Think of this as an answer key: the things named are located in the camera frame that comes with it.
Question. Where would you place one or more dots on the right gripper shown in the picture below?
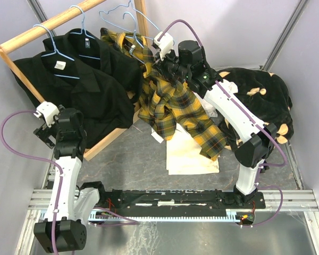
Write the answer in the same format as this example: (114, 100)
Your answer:
(162, 64)

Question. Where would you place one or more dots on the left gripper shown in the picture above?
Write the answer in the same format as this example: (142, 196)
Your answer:
(44, 132)

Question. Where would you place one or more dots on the yellow plaid shirt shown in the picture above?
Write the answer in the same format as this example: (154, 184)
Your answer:
(164, 104)

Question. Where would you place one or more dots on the white shirt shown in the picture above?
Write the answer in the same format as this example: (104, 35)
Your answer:
(209, 109)

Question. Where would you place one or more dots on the wooden clothes rack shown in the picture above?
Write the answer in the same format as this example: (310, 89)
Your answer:
(52, 23)

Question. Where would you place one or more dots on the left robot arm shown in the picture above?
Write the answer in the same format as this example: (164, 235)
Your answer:
(64, 227)

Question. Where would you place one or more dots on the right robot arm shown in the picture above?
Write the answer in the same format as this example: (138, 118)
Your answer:
(256, 136)

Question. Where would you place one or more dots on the front black shirt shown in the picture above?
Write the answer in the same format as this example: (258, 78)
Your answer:
(72, 83)

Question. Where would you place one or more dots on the black shirt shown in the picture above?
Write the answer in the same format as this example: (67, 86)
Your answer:
(124, 69)
(72, 83)

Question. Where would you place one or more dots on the blue hanger front shirt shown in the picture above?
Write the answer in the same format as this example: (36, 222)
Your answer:
(56, 52)

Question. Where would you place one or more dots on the blue hanger shirt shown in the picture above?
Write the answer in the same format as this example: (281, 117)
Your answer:
(85, 43)
(56, 52)

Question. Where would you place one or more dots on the rear black shirt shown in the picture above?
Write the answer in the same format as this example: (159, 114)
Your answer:
(124, 69)

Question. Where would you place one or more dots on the blue hanger rear shirt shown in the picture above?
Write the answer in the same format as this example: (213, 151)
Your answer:
(85, 43)

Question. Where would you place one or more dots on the black floral blanket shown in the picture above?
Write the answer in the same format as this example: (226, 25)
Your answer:
(266, 95)

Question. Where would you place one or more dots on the cream folded cloth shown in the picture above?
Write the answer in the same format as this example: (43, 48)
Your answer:
(183, 156)

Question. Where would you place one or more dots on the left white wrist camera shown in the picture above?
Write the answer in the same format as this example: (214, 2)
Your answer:
(47, 111)

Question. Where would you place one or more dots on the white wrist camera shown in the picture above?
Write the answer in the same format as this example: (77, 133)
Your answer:
(164, 42)
(47, 111)

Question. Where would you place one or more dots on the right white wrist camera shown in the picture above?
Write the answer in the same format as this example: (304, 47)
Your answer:
(164, 42)

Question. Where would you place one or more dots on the empty blue wire hanger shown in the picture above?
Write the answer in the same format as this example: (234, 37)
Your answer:
(113, 17)

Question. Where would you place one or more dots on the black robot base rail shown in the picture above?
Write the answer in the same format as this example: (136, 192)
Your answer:
(137, 203)

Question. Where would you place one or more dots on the white cable duct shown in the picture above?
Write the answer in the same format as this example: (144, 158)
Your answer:
(230, 217)

